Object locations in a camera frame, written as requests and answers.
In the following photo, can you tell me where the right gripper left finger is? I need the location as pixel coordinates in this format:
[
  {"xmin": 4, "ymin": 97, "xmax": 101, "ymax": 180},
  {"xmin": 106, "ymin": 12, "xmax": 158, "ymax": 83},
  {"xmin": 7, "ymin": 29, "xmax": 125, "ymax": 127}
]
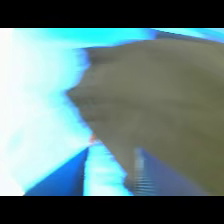
[{"xmin": 24, "ymin": 147, "xmax": 90, "ymax": 197}]

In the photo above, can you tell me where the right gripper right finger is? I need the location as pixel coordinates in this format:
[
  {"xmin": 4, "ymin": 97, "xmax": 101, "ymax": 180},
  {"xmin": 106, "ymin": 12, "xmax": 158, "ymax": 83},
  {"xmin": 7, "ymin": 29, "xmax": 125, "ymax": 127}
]
[{"xmin": 124, "ymin": 147, "xmax": 208, "ymax": 197}]

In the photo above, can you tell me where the black garment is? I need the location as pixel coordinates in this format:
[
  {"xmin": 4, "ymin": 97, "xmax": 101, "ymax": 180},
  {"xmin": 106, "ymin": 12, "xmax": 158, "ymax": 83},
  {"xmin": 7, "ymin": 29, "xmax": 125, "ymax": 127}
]
[{"xmin": 66, "ymin": 36, "xmax": 224, "ymax": 197}]

